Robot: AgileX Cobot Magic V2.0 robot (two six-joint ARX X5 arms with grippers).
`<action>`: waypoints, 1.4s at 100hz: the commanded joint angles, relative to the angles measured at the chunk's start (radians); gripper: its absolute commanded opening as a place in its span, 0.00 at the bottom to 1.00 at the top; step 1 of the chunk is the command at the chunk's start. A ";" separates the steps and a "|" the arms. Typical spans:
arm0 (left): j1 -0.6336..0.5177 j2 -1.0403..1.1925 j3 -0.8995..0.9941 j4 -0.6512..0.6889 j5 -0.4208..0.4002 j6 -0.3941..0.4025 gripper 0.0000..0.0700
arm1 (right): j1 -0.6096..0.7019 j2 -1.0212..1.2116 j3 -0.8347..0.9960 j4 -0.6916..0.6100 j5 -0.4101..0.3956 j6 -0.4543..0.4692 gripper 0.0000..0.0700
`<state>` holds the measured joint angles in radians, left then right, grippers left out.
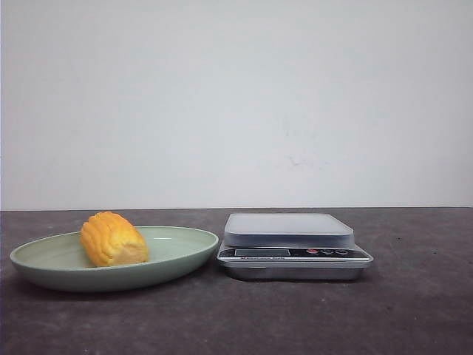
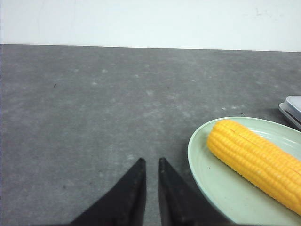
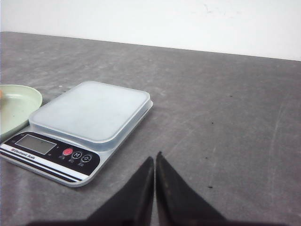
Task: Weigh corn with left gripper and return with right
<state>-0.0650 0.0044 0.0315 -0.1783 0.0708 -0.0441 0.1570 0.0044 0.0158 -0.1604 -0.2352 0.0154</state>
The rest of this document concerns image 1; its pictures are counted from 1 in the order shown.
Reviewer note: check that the yellow corn cob piece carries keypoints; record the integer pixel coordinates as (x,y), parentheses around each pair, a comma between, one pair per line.
(111,240)

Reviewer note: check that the silver digital kitchen scale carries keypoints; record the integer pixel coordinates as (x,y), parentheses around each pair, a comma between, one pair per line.
(290,246)

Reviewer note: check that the light green oval plate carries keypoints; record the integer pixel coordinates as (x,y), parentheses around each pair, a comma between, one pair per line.
(60,263)

